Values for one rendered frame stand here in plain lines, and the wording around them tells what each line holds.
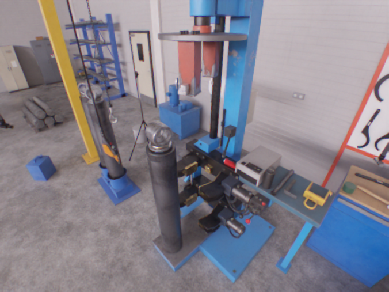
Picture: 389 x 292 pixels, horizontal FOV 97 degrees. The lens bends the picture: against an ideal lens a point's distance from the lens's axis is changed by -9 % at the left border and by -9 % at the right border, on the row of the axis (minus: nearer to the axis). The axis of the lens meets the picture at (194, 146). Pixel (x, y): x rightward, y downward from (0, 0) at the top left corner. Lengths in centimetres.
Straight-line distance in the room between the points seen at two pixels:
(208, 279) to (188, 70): 202
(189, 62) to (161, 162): 66
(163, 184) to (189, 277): 123
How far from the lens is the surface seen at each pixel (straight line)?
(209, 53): 153
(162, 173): 138
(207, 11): 132
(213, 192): 166
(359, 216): 231
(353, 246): 258
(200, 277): 237
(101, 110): 242
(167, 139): 132
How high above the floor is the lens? 222
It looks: 33 degrees down
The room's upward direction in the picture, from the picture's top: straight up
